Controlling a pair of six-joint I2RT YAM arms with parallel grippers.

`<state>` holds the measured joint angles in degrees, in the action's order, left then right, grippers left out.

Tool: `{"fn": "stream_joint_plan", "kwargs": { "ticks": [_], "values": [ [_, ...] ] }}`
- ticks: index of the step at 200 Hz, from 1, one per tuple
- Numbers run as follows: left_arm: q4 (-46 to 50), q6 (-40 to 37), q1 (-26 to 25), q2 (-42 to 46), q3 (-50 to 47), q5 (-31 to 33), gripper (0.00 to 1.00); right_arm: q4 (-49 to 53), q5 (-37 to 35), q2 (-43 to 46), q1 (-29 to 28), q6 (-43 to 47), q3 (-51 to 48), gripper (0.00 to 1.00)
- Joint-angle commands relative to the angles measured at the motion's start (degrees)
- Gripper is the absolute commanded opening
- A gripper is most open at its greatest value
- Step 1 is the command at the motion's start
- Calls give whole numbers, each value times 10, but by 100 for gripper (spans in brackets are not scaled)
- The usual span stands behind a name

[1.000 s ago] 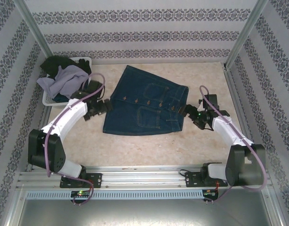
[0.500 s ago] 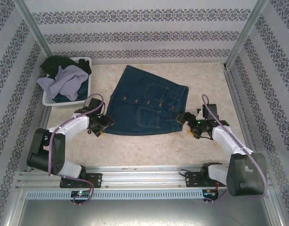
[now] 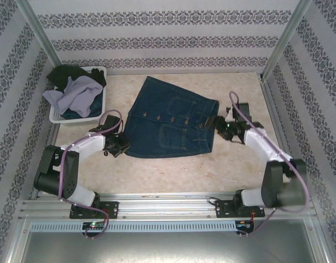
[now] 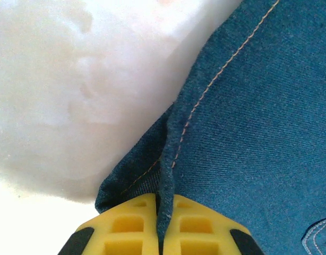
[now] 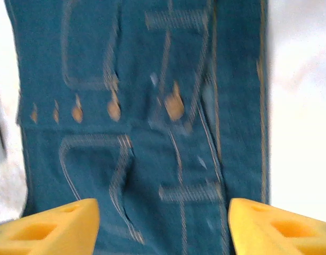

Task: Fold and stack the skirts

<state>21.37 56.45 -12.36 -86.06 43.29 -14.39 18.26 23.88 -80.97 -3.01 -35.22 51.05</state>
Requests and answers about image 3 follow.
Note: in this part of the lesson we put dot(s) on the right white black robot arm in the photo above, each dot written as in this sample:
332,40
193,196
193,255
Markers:
255,142

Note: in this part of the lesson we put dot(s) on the aluminium frame post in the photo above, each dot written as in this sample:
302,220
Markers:
291,27
39,27

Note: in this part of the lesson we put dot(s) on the lavender skirt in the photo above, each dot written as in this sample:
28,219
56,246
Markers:
80,93

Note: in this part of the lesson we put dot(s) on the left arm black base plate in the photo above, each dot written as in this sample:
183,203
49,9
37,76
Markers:
110,209

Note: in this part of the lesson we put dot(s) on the white plastic basket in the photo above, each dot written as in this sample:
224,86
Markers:
58,119

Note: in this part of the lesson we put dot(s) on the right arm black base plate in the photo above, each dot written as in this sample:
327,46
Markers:
224,209

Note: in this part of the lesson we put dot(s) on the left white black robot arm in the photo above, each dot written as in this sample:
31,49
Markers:
95,143

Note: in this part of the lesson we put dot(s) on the denim skirt with pockets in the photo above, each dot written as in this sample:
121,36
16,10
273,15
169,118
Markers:
157,109

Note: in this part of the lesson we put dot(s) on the grey sheet metal panel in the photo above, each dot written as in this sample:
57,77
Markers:
168,246

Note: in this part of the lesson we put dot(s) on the aluminium mounting rail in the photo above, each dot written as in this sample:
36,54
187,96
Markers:
168,204

